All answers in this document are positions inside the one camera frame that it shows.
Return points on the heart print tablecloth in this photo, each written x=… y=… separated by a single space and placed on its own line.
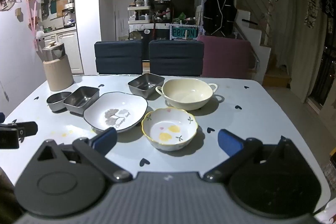
x=236 y=119

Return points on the white plush toy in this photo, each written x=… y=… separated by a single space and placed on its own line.
x=40 y=35

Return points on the white leaf print plate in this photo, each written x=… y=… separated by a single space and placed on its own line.
x=118 y=106

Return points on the black vest with white trim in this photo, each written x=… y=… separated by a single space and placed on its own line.
x=219 y=8

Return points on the yellow-rimmed floral bowl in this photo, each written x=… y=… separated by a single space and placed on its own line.
x=168 y=129

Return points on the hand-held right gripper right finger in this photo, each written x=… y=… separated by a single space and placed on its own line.
x=229 y=141

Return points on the white storage cart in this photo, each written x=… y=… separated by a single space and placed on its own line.
x=139 y=15

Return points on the round steel bowl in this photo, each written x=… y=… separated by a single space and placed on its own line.
x=56 y=105

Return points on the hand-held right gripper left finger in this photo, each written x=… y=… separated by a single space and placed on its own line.
x=106 y=138

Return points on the pink ribbon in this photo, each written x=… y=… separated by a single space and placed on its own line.
x=32 y=16

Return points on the white kitchen cabinets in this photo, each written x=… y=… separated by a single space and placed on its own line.
x=67 y=40

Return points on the large rectangular steel container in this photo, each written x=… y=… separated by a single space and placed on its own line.
x=78 y=100

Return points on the teal sign board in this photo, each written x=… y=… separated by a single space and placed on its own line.
x=183 y=33

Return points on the beige canister with steel lid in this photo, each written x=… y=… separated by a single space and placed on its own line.
x=57 y=74

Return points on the black storage shelf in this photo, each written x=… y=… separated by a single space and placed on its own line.
x=162 y=12

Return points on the small square steel container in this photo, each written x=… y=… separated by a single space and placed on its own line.
x=143 y=82

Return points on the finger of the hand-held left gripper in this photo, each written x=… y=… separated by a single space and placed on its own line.
x=26 y=128

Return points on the navy blue chair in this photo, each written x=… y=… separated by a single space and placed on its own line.
x=176 y=58
x=118 y=58

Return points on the maroon chair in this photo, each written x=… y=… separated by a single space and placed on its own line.
x=225 y=56

